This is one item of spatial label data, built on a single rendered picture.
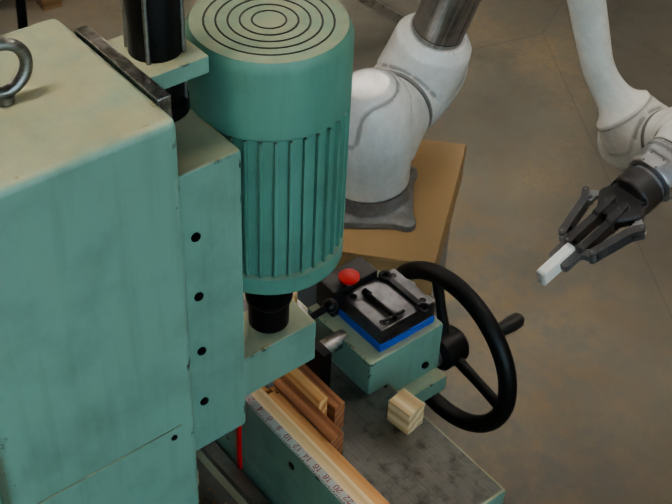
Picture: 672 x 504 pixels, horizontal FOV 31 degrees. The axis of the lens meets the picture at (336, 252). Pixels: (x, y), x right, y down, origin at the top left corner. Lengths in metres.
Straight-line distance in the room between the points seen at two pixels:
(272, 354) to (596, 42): 0.80
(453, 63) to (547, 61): 1.83
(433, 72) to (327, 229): 0.95
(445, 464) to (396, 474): 0.07
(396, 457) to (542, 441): 1.26
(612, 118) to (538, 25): 2.22
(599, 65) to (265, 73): 0.95
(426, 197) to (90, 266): 1.30
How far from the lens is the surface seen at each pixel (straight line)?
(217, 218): 1.23
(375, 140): 2.14
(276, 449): 1.56
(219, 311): 1.32
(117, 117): 1.08
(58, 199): 1.05
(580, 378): 2.98
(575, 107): 3.88
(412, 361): 1.69
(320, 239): 1.34
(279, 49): 1.19
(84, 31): 1.20
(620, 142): 2.06
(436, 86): 2.27
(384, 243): 2.23
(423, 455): 1.60
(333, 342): 1.64
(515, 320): 1.78
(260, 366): 1.50
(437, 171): 2.39
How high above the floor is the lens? 2.14
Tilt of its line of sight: 42 degrees down
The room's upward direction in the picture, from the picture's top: 3 degrees clockwise
